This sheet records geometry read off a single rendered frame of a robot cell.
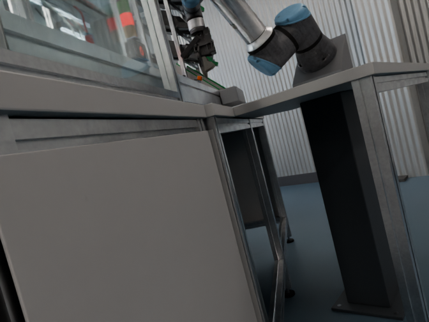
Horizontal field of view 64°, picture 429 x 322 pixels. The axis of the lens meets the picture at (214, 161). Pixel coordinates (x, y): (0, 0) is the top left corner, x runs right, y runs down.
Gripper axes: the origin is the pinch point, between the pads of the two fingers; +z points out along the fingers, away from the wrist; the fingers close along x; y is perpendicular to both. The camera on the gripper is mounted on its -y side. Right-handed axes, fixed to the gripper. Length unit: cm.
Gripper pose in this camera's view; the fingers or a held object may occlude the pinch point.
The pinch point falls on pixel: (204, 75)
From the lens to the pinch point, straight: 160.0
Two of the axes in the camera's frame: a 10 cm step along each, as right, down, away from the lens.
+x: 2.2, -1.2, 9.7
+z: 2.5, 9.7, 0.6
